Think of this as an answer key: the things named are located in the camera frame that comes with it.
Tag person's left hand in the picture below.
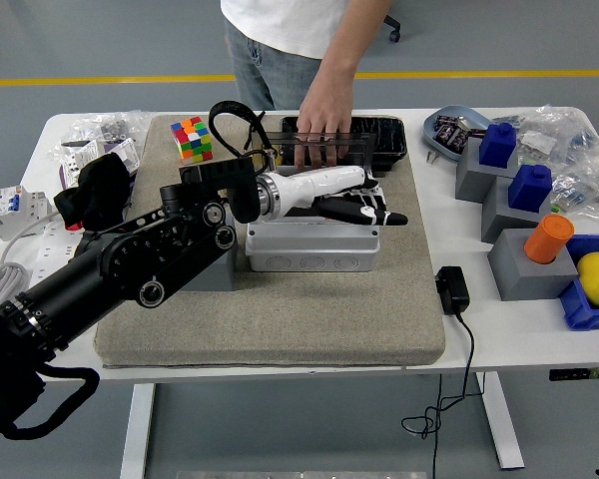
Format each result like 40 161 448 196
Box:
296 79 356 172

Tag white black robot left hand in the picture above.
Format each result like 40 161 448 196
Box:
274 165 410 228

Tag clear hinged box lid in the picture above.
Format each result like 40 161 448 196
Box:
264 130 375 170

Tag orange cylinder battery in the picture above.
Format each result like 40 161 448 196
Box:
523 214 577 264

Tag black plastic tray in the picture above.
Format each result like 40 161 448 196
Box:
279 116 409 174

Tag black table control panel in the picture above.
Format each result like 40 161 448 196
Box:
549 367 599 383

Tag person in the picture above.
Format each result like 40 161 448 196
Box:
220 0 375 112

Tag light blue dish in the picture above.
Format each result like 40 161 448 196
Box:
422 104 494 163

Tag white table leg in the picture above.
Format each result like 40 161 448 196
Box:
119 382 157 479
473 371 525 471

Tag dark printed packets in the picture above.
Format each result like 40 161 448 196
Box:
432 114 490 150

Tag blue plastic bin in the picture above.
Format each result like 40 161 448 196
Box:
558 234 599 331

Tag colourful puzzle cube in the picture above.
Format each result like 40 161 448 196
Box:
170 116 215 166

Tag grey-brown fabric mat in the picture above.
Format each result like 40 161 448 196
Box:
94 113 448 369

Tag grey block with round hole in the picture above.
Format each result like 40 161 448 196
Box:
179 248 239 292
487 228 580 302

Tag grey block holder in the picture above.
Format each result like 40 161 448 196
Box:
481 175 553 244
454 137 520 205

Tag blue bottle-shaped block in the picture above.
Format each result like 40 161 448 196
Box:
478 122 519 168
507 164 554 214

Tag white purple carton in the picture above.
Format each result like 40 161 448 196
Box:
59 137 142 190

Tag black cloth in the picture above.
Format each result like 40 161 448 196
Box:
53 152 133 234

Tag clear bag of small parts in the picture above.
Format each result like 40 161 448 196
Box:
47 108 151 161
493 103 599 166
548 159 599 221

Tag white circuit breaker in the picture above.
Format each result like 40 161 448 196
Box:
0 184 54 242

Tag grey electrical enclosure box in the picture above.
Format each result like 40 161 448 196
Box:
244 219 382 273

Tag black wrist strap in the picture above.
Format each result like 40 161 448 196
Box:
243 110 268 154

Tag black power adapter with cord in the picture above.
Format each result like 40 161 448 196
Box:
401 265 488 479

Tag white power cable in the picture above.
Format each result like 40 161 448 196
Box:
0 212 61 310

